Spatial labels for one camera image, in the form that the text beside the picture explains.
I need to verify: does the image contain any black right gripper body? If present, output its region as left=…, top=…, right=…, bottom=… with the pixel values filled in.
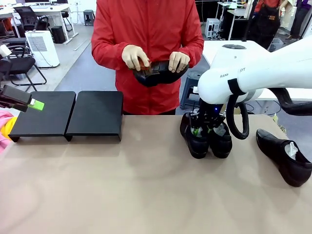
left=195, top=98, right=226, bottom=122

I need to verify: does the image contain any black leather dress shoe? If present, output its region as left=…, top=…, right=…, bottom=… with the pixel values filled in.
left=179, top=112, right=210, bottom=159
left=209, top=121, right=233, bottom=159
left=133, top=59, right=190, bottom=88
left=255, top=128, right=312, bottom=188

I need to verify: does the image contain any brown wooden shoe brush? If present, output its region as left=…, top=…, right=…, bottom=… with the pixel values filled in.
left=129, top=57, right=154, bottom=73

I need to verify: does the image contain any person's right forearm red sleeve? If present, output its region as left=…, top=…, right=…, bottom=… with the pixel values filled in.
left=91, top=40, right=130, bottom=71

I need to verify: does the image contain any person's left forearm red sleeve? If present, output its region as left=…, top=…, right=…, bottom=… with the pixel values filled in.
left=181, top=42, right=205, bottom=69

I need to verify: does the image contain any black metal shoe stand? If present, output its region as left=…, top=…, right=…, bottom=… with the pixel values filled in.
left=8, top=91, right=77, bottom=143
left=64, top=91, right=124, bottom=142

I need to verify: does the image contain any person's left hand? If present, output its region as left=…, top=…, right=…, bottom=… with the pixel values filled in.
left=168, top=51, right=191, bottom=73

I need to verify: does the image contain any person's right hand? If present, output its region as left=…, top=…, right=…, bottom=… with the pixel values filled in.
left=121, top=44, right=151, bottom=72

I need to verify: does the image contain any yellow soft object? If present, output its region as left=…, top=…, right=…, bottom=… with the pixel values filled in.
left=0, top=117, right=18, bottom=141

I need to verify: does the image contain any grey plastic stool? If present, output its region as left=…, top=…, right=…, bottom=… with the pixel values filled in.
left=179, top=70, right=208, bottom=110

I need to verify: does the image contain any pink cloth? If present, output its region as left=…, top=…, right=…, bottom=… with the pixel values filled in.
left=0, top=109, right=16, bottom=154

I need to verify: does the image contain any white air purifier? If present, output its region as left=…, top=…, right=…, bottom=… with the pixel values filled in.
left=25, top=30, right=60, bottom=68

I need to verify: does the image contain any black computer tower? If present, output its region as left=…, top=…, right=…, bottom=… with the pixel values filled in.
left=51, top=25, right=66, bottom=44

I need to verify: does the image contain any black mesh office chair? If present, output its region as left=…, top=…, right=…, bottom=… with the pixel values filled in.
left=13, top=6, right=51, bottom=32

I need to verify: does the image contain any white computer case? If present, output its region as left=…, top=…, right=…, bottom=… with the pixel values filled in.
left=204, top=18, right=221, bottom=39

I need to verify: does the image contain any white office desk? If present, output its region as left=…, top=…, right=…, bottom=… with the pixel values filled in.
left=0, top=3, right=78, bottom=45

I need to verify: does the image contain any grey plastic bin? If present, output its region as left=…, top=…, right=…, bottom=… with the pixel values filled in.
left=268, top=38, right=285, bottom=52

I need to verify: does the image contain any person's torso red jacket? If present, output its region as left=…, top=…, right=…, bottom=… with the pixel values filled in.
left=91, top=0, right=205, bottom=115

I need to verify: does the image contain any bystander in black apron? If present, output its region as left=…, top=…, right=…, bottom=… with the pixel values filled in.
left=248, top=0, right=283, bottom=49

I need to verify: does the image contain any small grey stool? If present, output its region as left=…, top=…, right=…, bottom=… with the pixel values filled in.
left=83, top=9, right=96, bottom=26

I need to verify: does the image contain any bystander in dark trousers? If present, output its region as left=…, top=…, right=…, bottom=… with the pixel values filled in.
left=286, top=0, right=312, bottom=41

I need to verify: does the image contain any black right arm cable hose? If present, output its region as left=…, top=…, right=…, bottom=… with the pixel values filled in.
left=225, top=87, right=312, bottom=141

